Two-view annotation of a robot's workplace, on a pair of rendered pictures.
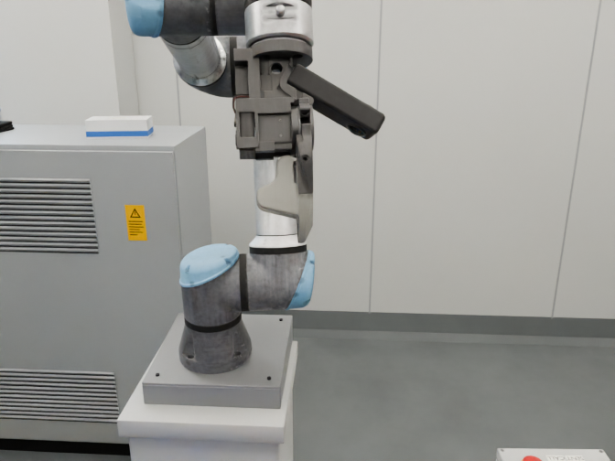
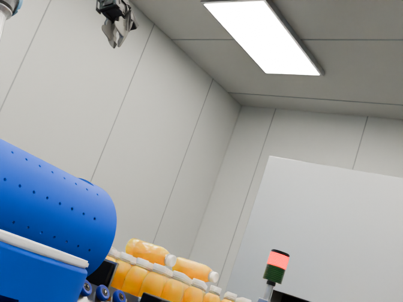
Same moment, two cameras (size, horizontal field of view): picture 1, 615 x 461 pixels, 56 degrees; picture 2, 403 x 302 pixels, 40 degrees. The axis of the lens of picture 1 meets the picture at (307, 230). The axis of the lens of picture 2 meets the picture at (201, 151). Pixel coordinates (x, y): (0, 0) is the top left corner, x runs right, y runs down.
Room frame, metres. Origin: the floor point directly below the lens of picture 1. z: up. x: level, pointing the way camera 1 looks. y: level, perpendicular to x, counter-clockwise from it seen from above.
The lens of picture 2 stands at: (-0.58, 1.06, 1.05)
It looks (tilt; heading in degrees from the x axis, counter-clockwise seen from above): 14 degrees up; 305
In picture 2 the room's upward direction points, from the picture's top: 20 degrees clockwise
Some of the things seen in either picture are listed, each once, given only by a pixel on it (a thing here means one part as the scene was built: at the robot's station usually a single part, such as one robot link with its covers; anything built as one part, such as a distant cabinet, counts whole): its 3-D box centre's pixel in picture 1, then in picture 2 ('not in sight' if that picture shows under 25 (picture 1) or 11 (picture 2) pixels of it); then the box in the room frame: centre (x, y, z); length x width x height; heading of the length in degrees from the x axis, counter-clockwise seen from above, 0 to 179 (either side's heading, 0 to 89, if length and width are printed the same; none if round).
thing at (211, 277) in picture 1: (213, 282); not in sight; (1.05, 0.19, 1.37); 0.13 x 0.12 x 0.14; 95
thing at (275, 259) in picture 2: not in sight; (277, 260); (0.19, -0.62, 1.23); 0.06 x 0.06 x 0.04
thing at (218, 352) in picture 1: (214, 332); not in sight; (1.06, 0.19, 1.25); 0.15 x 0.15 x 0.10
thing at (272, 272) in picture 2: not in sight; (273, 274); (0.19, -0.62, 1.18); 0.06 x 0.06 x 0.05
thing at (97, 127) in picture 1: (120, 126); not in sight; (2.35, 0.76, 1.48); 0.24 x 0.12 x 0.08; 94
